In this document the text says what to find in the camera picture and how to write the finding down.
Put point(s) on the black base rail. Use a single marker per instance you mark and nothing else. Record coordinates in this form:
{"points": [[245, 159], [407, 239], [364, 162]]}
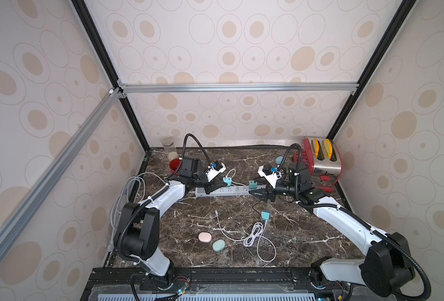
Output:
{"points": [[286, 283]]}

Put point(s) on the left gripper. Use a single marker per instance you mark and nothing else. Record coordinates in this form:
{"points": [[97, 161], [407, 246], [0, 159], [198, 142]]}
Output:
{"points": [[211, 186]]}

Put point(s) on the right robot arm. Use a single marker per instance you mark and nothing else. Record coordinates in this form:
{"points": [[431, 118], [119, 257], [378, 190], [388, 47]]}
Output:
{"points": [[387, 268]]}

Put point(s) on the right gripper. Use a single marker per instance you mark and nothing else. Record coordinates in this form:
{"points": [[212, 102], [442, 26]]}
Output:
{"points": [[271, 190]]}

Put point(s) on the teal charger with black cable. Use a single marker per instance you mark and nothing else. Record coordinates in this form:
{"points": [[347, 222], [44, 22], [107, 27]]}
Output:
{"points": [[252, 185]]}

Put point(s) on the green earbud case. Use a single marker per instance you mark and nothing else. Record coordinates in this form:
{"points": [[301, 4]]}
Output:
{"points": [[219, 245]]}

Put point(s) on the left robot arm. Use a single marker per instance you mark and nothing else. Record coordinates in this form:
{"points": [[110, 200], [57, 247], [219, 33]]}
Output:
{"points": [[137, 236]]}

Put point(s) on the clear glass jar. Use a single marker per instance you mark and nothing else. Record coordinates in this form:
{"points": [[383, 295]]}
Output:
{"points": [[168, 144]]}

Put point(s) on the pink earbud case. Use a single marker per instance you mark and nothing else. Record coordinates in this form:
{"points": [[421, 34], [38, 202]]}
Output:
{"points": [[205, 237]]}

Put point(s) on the red metal cup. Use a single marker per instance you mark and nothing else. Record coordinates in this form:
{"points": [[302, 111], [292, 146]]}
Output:
{"points": [[175, 165]]}

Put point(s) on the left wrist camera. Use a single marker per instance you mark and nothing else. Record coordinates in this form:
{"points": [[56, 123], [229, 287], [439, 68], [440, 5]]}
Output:
{"points": [[214, 170]]}

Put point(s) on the red silver toaster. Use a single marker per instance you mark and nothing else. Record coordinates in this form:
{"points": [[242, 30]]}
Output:
{"points": [[324, 162]]}

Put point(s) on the diagonal aluminium rail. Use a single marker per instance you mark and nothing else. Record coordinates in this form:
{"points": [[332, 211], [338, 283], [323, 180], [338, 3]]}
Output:
{"points": [[30, 204]]}

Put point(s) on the horizontal aluminium rail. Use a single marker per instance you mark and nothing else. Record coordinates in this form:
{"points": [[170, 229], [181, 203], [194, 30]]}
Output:
{"points": [[238, 87]]}

